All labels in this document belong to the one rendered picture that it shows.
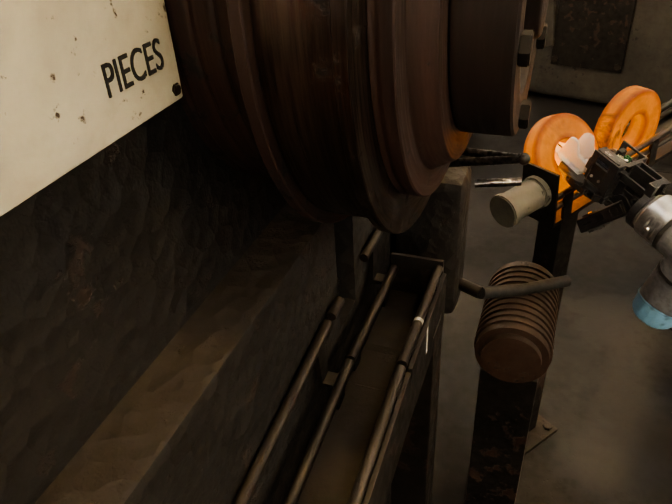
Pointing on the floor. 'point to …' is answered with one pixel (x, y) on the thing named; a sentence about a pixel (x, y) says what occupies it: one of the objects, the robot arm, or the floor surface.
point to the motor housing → (508, 381)
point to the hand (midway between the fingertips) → (557, 149)
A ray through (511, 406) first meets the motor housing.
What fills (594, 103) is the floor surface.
